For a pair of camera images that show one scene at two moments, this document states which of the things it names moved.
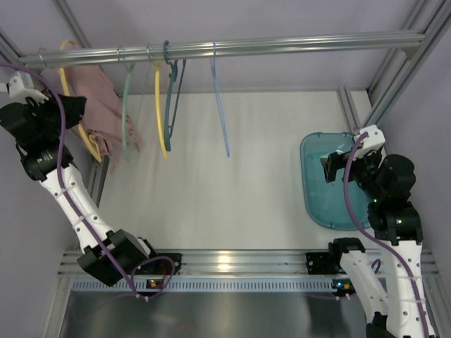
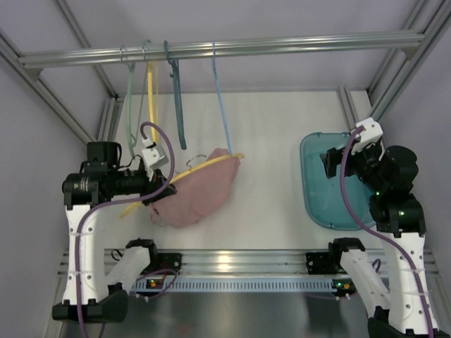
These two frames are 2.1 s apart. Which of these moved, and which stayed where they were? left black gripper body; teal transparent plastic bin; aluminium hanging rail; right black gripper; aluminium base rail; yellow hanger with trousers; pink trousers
Moved: yellow hanger with trousers; pink trousers; left black gripper body
Stayed: aluminium hanging rail; teal transparent plastic bin; aluminium base rail; right black gripper
